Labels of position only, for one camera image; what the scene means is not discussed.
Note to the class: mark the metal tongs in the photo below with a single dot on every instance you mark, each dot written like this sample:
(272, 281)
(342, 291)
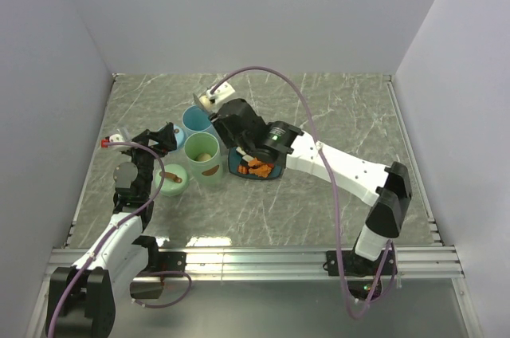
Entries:
(209, 113)

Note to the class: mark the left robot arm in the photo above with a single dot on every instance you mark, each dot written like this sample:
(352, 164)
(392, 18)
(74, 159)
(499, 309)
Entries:
(82, 297)

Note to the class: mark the orange fried chicken piece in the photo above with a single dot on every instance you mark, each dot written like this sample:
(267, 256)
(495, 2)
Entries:
(259, 168)

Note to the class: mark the aluminium rail frame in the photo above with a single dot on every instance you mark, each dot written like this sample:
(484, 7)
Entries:
(255, 249)

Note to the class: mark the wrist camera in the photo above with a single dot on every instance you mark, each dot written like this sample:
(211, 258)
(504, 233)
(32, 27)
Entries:
(121, 135)
(220, 94)

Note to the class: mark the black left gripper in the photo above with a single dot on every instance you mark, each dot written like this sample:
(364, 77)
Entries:
(165, 139)

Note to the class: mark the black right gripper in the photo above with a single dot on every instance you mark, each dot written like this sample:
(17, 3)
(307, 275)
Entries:
(221, 127)

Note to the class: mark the white round bun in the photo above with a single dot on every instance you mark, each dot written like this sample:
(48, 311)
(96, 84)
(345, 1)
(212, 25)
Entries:
(206, 103)

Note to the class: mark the green canister lid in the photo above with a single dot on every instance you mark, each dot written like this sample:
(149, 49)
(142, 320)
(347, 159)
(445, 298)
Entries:
(175, 180)

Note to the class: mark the red sausage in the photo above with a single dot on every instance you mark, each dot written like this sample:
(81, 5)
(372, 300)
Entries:
(242, 170)

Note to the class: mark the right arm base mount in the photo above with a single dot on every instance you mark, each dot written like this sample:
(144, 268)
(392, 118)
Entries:
(358, 267)

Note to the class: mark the blue cylindrical canister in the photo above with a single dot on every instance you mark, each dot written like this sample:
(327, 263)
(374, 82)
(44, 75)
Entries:
(195, 120)

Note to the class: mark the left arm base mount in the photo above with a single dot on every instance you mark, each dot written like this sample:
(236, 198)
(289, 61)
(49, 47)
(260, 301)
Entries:
(162, 264)

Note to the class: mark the green cylindrical canister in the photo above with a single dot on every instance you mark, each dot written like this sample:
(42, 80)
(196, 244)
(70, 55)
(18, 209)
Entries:
(207, 173)

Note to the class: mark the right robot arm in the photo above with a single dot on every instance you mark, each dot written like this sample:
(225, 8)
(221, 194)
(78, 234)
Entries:
(386, 189)

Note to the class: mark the blue canister lid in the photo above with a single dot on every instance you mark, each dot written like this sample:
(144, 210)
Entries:
(180, 137)

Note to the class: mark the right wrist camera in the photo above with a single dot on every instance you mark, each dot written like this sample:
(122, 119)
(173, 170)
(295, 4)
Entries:
(220, 94)

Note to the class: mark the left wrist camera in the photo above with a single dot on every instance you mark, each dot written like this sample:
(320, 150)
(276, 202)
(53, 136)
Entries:
(121, 135)

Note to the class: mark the teal square plate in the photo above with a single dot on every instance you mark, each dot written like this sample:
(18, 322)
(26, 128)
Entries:
(235, 159)

